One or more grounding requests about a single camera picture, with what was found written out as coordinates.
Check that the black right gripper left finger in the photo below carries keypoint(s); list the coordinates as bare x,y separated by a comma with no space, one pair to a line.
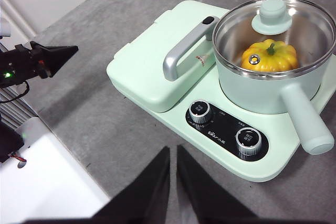
141,197

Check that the yellow toy pumpkin green stem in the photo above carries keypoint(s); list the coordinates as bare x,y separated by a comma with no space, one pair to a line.
278,58

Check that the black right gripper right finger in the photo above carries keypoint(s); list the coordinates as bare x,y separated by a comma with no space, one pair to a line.
204,197

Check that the grey ribbed aluminium frame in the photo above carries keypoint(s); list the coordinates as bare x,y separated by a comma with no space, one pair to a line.
15,111

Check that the mint green breakfast machine base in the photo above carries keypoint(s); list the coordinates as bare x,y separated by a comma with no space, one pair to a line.
173,125

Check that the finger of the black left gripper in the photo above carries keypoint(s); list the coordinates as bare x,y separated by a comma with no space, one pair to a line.
59,57

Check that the glass lid mint green knob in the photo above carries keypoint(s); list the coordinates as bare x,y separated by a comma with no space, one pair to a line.
273,14

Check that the silver control knob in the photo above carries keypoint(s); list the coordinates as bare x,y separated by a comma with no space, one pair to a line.
248,141
202,111

